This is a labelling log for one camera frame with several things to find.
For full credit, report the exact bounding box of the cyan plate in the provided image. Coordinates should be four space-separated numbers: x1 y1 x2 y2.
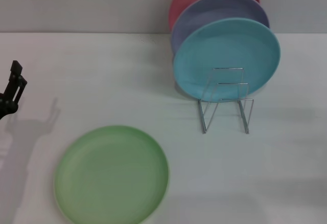
173 17 281 104

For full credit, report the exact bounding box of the green plate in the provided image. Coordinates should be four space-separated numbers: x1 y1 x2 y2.
53 125 170 224

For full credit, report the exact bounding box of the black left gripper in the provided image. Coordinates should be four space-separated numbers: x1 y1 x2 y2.
0 60 28 120

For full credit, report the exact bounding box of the purple plate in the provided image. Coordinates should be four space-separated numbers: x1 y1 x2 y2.
170 0 270 56

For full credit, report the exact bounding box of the silver wire plate rack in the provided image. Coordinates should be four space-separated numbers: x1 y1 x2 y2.
197 67 254 135

